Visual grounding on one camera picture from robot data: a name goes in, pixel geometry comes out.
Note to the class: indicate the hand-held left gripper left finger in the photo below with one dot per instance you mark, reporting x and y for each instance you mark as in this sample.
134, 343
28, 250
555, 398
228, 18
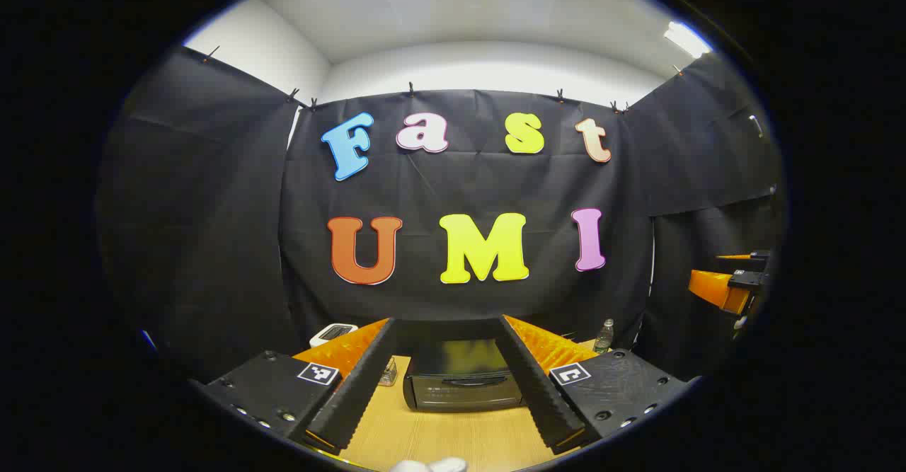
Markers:
361, 387

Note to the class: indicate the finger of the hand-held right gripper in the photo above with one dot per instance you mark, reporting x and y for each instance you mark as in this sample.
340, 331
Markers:
732, 257
711, 288

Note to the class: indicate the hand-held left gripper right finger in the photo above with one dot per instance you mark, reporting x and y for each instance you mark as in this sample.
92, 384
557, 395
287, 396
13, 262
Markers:
538, 387

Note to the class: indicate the black electric oven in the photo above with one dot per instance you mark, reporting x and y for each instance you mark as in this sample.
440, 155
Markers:
460, 380

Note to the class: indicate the small glass jar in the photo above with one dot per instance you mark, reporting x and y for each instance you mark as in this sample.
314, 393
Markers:
388, 374

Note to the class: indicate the white toaster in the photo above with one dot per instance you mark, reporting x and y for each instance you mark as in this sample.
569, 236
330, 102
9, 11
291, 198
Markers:
333, 334

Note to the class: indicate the clear plastic water bottle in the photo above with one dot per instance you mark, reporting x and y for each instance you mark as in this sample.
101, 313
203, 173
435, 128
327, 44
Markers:
604, 337

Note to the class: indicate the black backdrop cloth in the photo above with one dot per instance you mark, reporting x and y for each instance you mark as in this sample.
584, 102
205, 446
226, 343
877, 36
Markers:
460, 189

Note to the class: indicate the ceiling light panel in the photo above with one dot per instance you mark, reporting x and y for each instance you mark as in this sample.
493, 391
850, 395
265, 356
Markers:
686, 39

